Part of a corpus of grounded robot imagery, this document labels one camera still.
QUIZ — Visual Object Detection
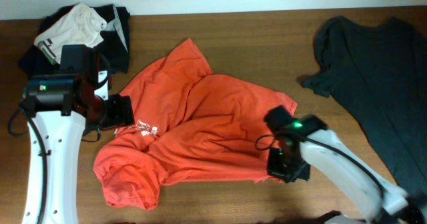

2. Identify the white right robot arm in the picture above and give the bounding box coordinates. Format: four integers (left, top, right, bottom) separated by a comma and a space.
264, 105, 426, 223

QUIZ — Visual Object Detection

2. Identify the folded white garment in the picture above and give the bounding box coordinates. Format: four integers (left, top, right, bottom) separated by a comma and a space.
34, 3, 107, 64

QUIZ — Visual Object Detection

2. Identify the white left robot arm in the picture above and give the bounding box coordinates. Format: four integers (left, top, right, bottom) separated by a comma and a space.
19, 45, 134, 223

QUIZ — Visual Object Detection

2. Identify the orange t-shirt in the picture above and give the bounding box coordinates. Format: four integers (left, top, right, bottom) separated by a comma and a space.
93, 39, 297, 211

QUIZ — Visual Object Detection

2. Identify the dark teal t-shirt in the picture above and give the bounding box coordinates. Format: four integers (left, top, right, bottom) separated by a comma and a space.
302, 16, 426, 195

